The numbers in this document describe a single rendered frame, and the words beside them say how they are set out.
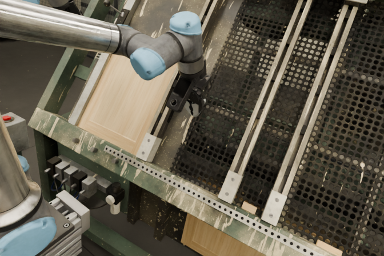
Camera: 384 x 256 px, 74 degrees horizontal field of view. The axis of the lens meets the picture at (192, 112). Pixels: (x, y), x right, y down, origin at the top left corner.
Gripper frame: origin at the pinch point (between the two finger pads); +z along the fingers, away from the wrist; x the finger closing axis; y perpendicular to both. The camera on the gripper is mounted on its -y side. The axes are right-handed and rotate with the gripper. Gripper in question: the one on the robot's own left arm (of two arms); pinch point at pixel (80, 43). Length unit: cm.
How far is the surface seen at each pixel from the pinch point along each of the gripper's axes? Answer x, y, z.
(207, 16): 1, 63, 7
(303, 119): -63, 82, 25
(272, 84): -43, 78, 22
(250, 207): -84, 49, 46
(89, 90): 0.9, -9.8, 29.9
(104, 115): -14.4, -5.1, 36.6
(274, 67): -38, 81, 16
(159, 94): -19.4, 27.2, 29.5
